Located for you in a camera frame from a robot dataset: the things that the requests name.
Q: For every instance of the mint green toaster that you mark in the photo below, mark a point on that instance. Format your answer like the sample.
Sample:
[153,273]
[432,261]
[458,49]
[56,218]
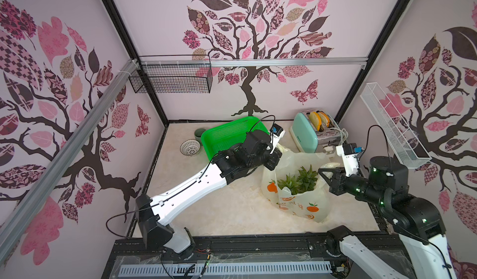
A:
[308,140]

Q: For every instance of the small pineapple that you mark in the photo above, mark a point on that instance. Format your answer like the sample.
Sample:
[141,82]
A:
[294,185]

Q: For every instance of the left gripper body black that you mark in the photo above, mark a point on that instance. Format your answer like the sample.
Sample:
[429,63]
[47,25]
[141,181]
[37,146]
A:
[269,159]

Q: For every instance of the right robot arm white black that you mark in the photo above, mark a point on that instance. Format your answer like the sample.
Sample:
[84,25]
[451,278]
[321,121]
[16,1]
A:
[416,221]

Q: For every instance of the green plastic basket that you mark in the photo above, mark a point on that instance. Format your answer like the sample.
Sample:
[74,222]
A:
[225,136]

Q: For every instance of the white sink strainer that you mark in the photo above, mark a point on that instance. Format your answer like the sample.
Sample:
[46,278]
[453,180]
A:
[190,147]

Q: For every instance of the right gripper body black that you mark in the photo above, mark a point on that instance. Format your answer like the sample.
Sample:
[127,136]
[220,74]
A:
[339,181]

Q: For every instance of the yellow bread slice in toaster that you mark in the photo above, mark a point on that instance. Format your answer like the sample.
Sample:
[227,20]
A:
[315,120]

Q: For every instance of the black wire wall basket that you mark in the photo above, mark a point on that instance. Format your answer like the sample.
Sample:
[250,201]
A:
[173,74]

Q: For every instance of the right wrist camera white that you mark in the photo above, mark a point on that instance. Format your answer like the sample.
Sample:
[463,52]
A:
[349,152]

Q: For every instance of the yellow plastic bag orange print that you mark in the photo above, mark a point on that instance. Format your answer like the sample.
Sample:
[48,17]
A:
[313,205]

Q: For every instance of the white wire wall shelf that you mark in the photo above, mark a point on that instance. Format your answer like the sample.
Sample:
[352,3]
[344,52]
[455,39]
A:
[388,111]

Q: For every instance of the small green bowl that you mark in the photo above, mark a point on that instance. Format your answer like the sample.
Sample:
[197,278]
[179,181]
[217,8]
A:
[199,132]

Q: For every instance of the white slotted cable duct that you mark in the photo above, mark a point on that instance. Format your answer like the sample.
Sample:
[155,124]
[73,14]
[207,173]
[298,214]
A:
[222,269]

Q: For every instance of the large pineapple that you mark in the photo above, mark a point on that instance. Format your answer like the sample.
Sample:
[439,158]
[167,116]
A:
[307,179]

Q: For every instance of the orange bread slice in toaster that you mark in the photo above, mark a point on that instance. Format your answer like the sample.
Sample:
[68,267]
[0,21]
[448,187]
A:
[325,119]

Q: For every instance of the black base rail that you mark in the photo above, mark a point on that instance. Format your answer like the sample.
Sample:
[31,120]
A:
[243,248]

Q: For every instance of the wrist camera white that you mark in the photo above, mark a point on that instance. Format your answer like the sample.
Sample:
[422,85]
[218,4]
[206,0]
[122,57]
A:
[349,152]
[277,132]

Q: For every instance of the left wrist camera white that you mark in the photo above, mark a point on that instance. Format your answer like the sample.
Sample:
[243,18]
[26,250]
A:
[277,132]

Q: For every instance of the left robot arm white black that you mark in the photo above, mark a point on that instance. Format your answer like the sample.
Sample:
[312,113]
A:
[155,214]

